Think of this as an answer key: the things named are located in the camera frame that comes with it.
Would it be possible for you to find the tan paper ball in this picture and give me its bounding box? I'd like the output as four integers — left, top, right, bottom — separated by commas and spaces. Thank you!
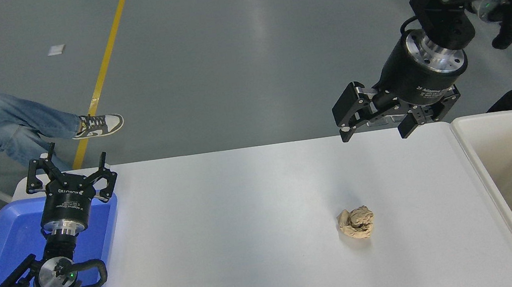
335, 204, 378, 243

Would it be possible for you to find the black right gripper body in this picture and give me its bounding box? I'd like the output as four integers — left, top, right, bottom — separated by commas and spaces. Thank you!
371, 31, 473, 113

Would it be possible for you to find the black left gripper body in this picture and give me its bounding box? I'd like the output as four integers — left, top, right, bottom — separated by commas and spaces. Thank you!
34, 169, 100, 229

